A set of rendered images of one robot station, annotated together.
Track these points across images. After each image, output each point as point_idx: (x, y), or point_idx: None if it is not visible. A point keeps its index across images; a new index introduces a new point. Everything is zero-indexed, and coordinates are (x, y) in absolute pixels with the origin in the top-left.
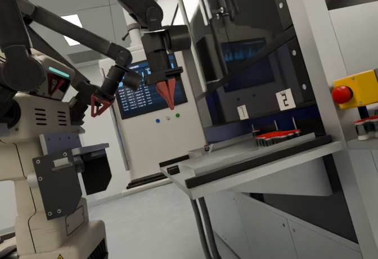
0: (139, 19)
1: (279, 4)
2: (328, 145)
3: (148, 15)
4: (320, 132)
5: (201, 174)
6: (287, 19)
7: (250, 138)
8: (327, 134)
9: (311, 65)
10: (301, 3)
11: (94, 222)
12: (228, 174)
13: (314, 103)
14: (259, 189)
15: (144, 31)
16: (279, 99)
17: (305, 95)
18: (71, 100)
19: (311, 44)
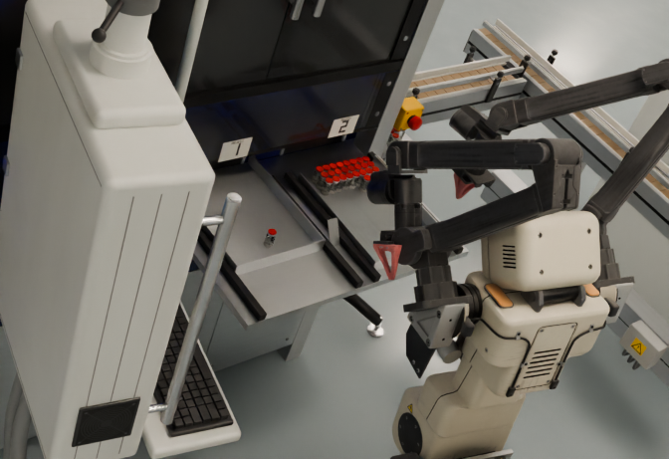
0: (513, 125)
1: (405, 37)
2: (385, 162)
3: None
4: (317, 144)
5: None
6: (401, 52)
7: (280, 186)
8: (370, 151)
9: (396, 97)
10: (424, 46)
11: (421, 390)
12: None
13: (375, 127)
14: None
15: (502, 133)
16: (335, 126)
17: (371, 120)
18: (450, 272)
19: (409, 80)
